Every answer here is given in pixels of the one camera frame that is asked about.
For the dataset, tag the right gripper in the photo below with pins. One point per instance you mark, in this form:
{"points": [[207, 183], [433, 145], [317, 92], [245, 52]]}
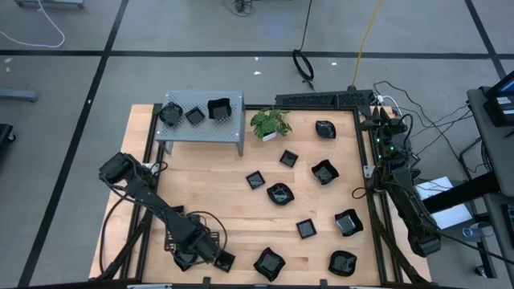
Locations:
{"points": [[393, 128]]}

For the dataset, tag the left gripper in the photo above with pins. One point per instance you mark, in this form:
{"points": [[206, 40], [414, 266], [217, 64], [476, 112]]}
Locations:
{"points": [[197, 241]]}

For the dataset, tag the black wavy square mini plate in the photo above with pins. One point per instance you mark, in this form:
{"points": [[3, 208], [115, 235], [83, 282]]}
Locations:
{"points": [[269, 263], [348, 222], [325, 172], [219, 108]]}

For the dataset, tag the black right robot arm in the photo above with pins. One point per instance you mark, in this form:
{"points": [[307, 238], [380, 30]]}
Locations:
{"points": [[409, 200]]}

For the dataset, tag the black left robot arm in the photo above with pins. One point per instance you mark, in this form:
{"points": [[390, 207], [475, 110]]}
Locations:
{"points": [[160, 204]]}

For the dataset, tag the black desk beam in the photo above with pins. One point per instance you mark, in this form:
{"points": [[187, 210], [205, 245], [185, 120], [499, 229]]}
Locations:
{"points": [[462, 192]]}

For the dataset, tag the green potted plant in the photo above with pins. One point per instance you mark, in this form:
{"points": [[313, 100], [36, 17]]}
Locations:
{"points": [[267, 124]]}

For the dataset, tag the black laptop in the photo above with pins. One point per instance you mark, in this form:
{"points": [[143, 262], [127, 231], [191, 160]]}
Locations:
{"points": [[500, 106]]}

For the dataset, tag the white box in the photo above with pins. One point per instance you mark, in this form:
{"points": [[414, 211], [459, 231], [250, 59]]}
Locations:
{"points": [[449, 214]]}

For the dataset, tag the grey side desk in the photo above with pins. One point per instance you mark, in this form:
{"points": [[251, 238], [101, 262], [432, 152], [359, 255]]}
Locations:
{"points": [[498, 152]]}

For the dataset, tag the grey perforated metal shelf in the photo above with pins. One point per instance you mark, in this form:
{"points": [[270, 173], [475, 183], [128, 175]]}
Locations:
{"points": [[201, 134]]}

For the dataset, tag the clear plastic cup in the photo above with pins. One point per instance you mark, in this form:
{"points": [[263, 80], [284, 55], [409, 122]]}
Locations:
{"points": [[474, 231]]}

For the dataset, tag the black caster wheel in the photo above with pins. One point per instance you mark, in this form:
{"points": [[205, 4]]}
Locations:
{"points": [[482, 271]]}

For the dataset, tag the black chair part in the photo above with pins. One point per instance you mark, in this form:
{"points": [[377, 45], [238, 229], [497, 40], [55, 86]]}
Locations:
{"points": [[5, 136]]}

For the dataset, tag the grey furniture foot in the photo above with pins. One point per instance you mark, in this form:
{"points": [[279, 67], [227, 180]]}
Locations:
{"points": [[18, 95]]}

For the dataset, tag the grey furniture base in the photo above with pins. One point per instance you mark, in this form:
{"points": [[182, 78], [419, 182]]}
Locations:
{"points": [[50, 3]]}

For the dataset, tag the grey metal bracket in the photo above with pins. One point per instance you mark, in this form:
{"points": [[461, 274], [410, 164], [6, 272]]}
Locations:
{"points": [[368, 171]]}

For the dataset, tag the black aluminium table frame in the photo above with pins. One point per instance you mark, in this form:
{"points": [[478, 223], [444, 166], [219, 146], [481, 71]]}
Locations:
{"points": [[321, 107]]}

